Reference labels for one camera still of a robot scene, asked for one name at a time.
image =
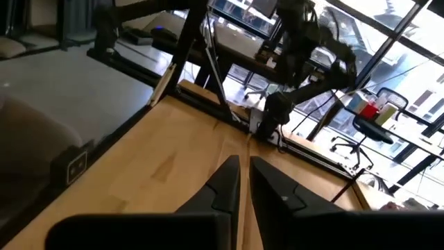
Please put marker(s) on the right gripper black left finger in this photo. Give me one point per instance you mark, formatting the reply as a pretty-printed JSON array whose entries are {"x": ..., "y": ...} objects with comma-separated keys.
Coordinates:
[{"x": 215, "y": 201}]

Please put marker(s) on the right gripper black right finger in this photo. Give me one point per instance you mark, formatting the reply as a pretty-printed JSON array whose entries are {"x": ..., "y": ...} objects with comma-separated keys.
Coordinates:
[{"x": 284, "y": 215}]

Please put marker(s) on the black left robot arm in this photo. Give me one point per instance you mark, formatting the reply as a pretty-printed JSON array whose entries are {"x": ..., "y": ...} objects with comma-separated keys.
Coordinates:
[{"x": 277, "y": 111}]

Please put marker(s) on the white and blue box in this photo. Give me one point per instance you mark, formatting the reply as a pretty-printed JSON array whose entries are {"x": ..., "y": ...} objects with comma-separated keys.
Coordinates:
[{"x": 357, "y": 101}]

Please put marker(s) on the red box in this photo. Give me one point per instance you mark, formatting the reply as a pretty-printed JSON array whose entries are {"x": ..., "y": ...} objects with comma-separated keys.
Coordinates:
[{"x": 368, "y": 112}]

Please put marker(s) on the black office chair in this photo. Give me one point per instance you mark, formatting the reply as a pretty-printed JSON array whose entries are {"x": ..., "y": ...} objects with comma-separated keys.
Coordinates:
[{"x": 373, "y": 126}]

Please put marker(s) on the pale green cylinder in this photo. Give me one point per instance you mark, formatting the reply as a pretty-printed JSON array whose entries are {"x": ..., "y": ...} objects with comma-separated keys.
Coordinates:
[{"x": 386, "y": 114}]

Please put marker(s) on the brown rounded seat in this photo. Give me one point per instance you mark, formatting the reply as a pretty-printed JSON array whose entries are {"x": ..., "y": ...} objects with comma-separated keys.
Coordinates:
[{"x": 34, "y": 146}]

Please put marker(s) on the beige cushion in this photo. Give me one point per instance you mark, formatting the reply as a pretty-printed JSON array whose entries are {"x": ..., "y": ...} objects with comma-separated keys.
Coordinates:
[{"x": 10, "y": 47}]

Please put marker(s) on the black aluminium rig frame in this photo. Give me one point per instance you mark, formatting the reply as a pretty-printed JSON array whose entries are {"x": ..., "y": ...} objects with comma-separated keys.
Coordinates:
[{"x": 189, "y": 45}]

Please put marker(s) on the silver frame bracket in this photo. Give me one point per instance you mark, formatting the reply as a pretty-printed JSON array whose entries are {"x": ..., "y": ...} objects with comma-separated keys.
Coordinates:
[{"x": 163, "y": 85}]

